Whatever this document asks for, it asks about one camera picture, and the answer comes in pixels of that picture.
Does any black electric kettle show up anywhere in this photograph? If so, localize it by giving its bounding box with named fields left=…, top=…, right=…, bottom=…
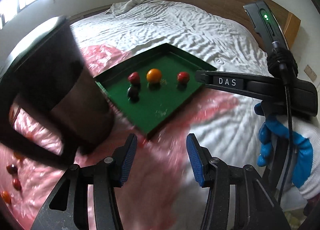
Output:
left=1, top=16, right=114, bottom=169

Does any crumpled white pillow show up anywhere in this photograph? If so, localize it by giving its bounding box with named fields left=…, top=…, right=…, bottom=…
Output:
left=104, top=0, right=152, bottom=16

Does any orange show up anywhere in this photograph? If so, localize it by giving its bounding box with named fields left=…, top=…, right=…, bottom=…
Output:
left=146, top=69, right=162, bottom=84
left=1, top=191, right=11, bottom=205
left=13, top=151, right=24, bottom=161

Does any red apple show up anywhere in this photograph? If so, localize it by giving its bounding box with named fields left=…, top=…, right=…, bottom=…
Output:
left=177, top=71, right=190, bottom=84
left=128, top=72, right=140, bottom=84
left=6, top=164, right=18, bottom=175
left=12, top=178, right=22, bottom=191

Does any green tray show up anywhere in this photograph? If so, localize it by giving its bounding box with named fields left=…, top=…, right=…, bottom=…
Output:
left=95, top=43, right=216, bottom=136

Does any pink plastic sheet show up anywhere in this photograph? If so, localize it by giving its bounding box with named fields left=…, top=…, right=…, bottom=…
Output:
left=0, top=45, right=241, bottom=230

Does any blue white gloved right hand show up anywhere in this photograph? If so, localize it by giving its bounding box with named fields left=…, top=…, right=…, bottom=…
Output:
left=254, top=103, right=319, bottom=200

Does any dark plum front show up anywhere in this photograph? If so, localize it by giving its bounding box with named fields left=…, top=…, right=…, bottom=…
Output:
left=127, top=86, right=139, bottom=99

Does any wall socket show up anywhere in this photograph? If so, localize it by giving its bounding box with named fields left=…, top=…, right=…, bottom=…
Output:
left=304, top=64, right=317, bottom=82

